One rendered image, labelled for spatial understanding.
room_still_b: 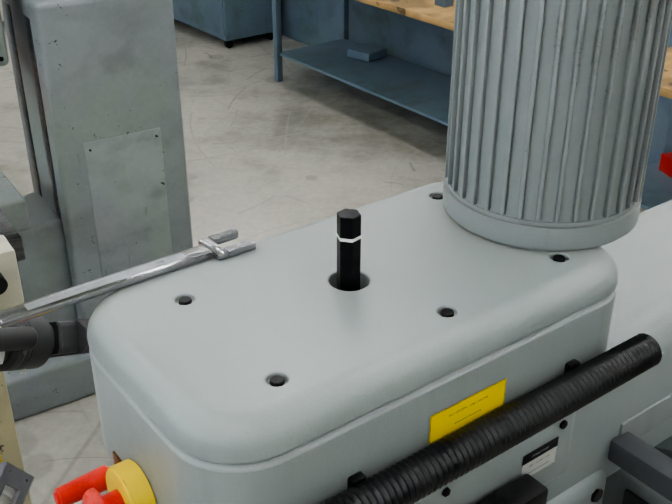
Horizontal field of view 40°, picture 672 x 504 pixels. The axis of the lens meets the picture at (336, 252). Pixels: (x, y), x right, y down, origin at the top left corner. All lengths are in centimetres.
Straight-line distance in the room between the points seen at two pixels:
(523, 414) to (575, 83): 29
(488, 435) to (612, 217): 25
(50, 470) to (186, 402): 292
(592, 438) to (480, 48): 45
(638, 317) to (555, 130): 30
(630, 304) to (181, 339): 54
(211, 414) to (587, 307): 38
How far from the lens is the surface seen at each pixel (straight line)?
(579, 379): 88
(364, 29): 768
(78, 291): 83
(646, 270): 117
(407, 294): 82
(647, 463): 108
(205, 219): 521
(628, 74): 86
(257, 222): 514
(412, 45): 724
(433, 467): 77
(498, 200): 89
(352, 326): 77
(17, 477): 101
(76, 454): 365
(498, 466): 92
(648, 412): 113
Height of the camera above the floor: 231
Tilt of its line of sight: 29 degrees down
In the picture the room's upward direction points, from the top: straight up
